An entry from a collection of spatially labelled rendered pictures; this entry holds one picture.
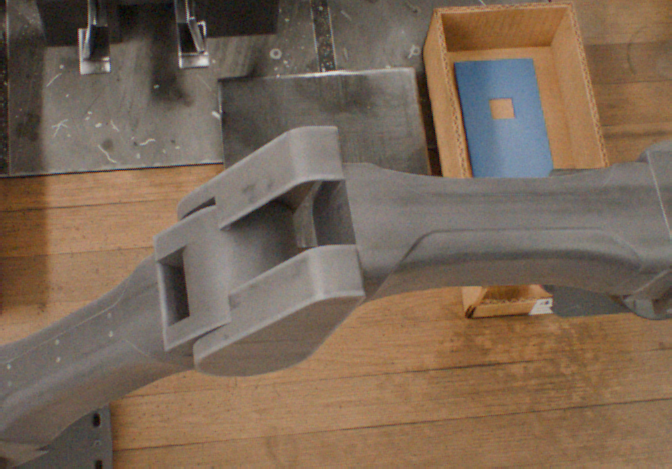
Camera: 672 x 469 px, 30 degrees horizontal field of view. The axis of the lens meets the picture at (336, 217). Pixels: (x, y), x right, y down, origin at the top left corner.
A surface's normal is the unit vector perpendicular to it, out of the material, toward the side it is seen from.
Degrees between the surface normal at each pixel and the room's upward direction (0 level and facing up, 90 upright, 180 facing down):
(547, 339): 0
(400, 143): 0
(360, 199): 13
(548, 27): 90
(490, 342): 0
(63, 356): 48
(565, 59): 90
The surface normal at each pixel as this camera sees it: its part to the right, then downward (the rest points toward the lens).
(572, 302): 0.15, 0.16
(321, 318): 0.15, 0.91
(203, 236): -0.60, -0.22
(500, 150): 0.08, -0.40
